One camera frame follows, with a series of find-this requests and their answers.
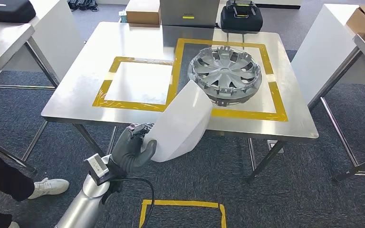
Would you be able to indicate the white panel table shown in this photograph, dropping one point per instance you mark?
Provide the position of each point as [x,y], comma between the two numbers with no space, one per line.
[59,41]
[324,47]

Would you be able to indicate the stainless steel workbench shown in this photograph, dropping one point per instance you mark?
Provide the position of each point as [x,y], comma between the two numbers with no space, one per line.
[75,94]

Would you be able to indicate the white sneaker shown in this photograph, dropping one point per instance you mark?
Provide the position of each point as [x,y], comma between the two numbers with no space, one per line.
[14,225]
[48,188]

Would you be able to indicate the silver wheel hubcap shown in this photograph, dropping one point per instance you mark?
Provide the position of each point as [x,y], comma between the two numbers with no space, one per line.
[225,70]

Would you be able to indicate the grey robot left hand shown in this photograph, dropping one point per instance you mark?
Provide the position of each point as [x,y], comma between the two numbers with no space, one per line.
[129,154]

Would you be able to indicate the plain black soft case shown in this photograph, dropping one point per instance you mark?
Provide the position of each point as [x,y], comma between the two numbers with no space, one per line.
[9,12]

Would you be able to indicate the large yellow tape square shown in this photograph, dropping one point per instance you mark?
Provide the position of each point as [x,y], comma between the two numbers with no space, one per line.
[248,114]

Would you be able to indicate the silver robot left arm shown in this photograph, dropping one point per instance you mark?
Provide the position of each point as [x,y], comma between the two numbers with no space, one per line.
[81,207]

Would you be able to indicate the grey floor outlet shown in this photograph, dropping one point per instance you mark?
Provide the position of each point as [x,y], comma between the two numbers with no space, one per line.
[270,145]

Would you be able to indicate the person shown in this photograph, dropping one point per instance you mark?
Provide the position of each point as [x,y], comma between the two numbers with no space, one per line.
[3,176]

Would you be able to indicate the grey laptop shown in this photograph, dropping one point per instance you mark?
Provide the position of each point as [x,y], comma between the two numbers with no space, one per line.
[188,9]

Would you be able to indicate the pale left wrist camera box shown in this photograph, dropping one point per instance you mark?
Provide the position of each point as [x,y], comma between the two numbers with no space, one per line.
[96,166]

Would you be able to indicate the black power adapter bundle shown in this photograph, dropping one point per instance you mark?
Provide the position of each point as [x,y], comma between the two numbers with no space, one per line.
[81,4]

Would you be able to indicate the small teal box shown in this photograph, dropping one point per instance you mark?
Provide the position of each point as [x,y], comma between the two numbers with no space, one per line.
[122,16]

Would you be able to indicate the white curved plastic part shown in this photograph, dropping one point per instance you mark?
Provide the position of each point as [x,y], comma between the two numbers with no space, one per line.
[179,126]

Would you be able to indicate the yellow floor tape square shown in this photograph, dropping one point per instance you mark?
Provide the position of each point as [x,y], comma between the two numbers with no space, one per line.
[182,203]

